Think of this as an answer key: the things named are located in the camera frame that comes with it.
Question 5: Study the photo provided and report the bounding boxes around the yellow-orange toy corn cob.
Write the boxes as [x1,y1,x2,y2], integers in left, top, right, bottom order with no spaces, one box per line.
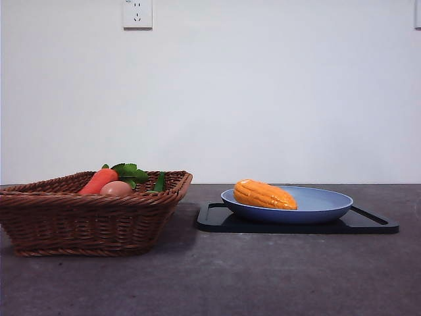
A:
[233,178,298,211]

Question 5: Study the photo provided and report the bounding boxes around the blue round plate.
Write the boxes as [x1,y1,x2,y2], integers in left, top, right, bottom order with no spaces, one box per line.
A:
[220,185,354,225]

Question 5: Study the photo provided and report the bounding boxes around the brown wicker basket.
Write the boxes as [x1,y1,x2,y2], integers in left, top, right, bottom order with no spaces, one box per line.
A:
[0,170,193,258]

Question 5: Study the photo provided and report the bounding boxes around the green pepper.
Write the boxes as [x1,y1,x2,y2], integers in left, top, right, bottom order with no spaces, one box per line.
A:
[147,171,165,194]

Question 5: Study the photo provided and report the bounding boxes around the green leafy vegetable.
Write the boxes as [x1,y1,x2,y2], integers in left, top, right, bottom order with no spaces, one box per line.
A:
[101,163,149,190]

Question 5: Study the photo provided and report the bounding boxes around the brown egg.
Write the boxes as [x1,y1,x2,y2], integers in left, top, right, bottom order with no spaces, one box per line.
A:
[99,180,134,198]

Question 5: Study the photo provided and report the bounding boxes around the orange toy carrot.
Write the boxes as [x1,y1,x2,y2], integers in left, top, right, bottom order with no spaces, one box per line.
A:
[78,167,118,195]

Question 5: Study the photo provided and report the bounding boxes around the black rectangular tray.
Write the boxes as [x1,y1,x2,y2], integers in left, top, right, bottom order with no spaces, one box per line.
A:
[196,202,400,235]

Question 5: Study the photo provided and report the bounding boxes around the white wall socket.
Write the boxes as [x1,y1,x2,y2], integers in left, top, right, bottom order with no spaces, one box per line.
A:
[122,0,153,31]

